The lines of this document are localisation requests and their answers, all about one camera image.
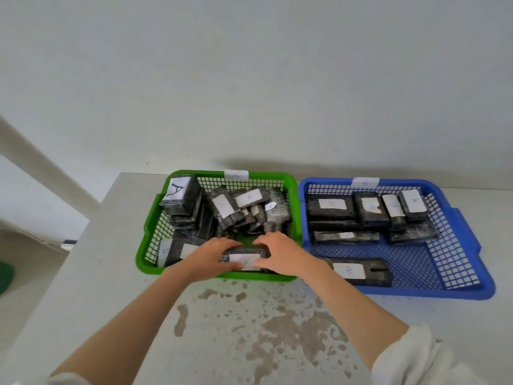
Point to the person's right hand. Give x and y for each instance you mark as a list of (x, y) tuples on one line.
[(290, 256)]

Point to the person's left hand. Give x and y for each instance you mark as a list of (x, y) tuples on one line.
[(204, 258)]

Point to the person's left thumb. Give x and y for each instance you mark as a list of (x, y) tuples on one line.
[(232, 267)]

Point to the person's right thumb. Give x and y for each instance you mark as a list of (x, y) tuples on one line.
[(269, 263)]

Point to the black block white label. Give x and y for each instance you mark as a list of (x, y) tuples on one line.
[(245, 257)]

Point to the person's right forearm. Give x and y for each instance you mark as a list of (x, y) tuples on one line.
[(352, 312)]

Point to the person's left forearm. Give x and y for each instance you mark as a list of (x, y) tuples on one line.
[(128, 320)]

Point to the pile of black wrapped blocks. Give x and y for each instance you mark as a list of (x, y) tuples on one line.
[(224, 206)]

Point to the green plastic mesh basket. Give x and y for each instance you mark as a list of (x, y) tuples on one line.
[(150, 264)]

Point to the white paper tag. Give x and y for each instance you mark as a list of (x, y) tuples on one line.
[(365, 182), (236, 175)]

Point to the row of black labelled blocks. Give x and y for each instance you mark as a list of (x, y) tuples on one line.
[(370, 210)]

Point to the blue plastic mesh basket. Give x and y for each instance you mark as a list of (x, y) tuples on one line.
[(453, 272)]

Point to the white left sleeve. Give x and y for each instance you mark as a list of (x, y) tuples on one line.
[(68, 378)]

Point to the white sleeve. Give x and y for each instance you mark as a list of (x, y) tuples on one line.
[(68, 378), (445, 358)]

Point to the white right sleeve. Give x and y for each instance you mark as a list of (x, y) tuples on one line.
[(445, 358)]

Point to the white slanted beam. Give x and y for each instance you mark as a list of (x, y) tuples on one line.
[(44, 168)]

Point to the green round object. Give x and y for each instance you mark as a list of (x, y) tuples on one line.
[(6, 276)]

